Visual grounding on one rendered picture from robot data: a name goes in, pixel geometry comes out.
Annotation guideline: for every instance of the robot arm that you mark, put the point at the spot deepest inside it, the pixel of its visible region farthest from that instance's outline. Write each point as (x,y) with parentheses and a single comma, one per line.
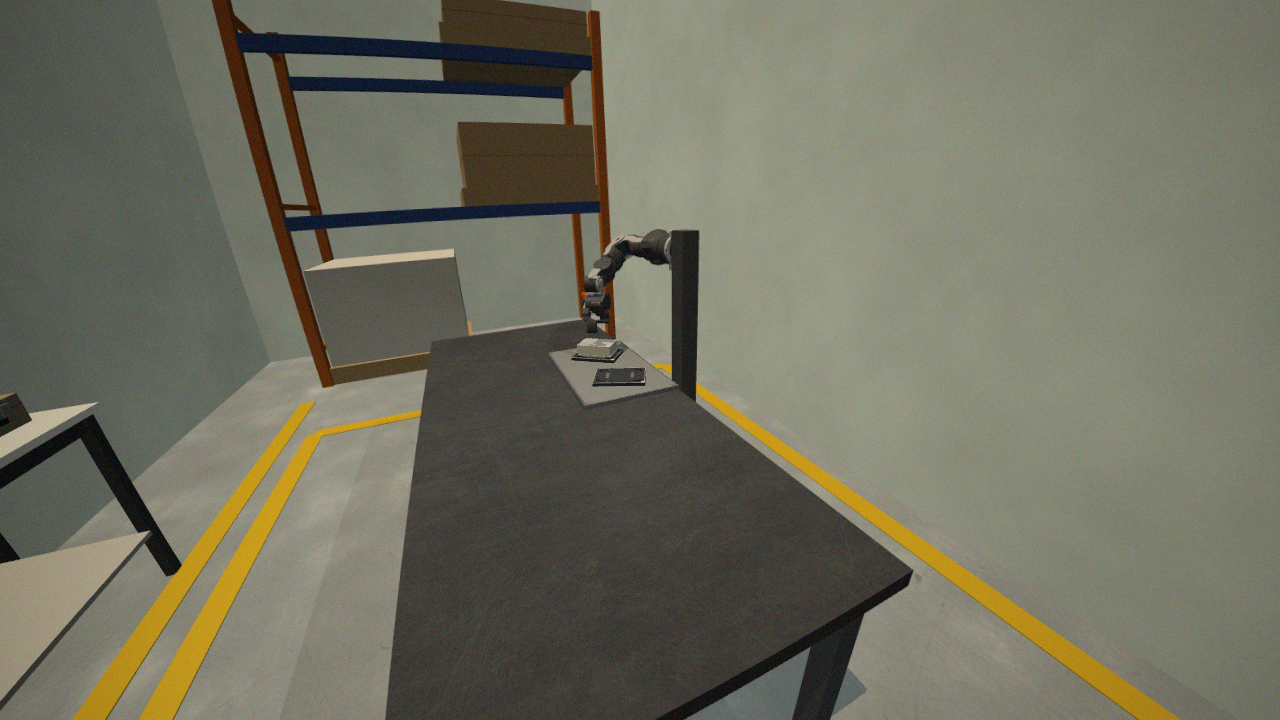
(656,243)

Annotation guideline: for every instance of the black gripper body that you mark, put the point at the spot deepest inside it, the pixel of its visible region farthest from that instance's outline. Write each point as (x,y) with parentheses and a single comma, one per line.
(595,304)

